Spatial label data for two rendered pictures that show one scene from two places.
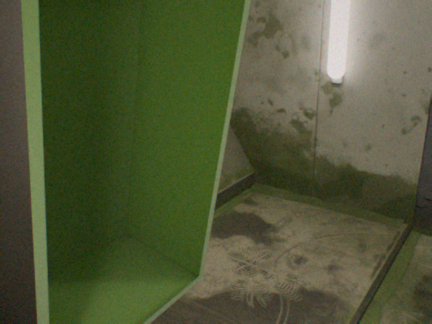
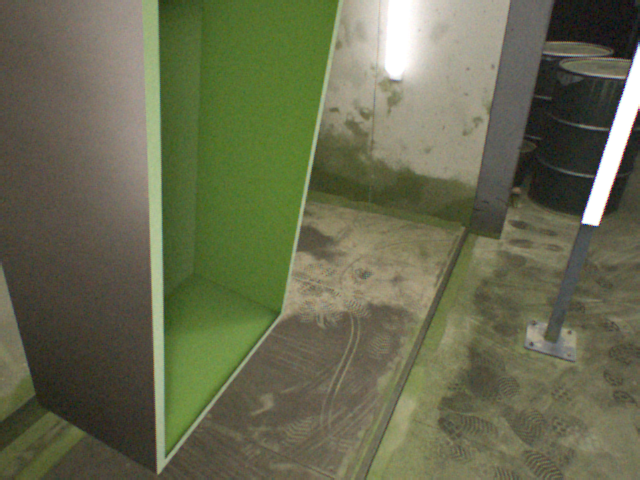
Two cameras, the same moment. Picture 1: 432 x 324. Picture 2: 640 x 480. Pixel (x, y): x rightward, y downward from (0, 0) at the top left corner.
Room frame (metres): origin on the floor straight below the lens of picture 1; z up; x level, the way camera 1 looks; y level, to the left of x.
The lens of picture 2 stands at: (-0.01, 0.15, 1.46)
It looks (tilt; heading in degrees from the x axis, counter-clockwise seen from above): 31 degrees down; 349
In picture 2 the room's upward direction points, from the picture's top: straight up
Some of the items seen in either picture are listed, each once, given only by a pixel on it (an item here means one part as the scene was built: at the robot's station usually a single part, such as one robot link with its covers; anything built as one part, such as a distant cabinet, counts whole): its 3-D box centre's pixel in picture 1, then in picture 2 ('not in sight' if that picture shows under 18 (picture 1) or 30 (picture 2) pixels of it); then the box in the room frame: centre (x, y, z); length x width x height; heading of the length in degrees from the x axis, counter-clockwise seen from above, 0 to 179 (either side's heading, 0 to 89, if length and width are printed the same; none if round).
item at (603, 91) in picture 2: not in sight; (590, 139); (2.53, -2.06, 0.44); 0.59 x 0.58 x 0.89; 158
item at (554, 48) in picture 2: not in sight; (567, 50); (3.17, -2.22, 0.86); 0.54 x 0.54 x 0.01
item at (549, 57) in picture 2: not in sight; (552, 110); (3.17, -2.22, 0.44); 0.59 x 0.58 x 0.89; 45
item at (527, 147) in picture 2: not in sight; (510, 162); (2.94, -1.81, 0.14); 0.31 x 0.29 x 0.28; 144
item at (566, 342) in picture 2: not in sight; (550, 339); (1.32, -1.11, 0.01); 0.20 x 0.20 x 0.01; 54
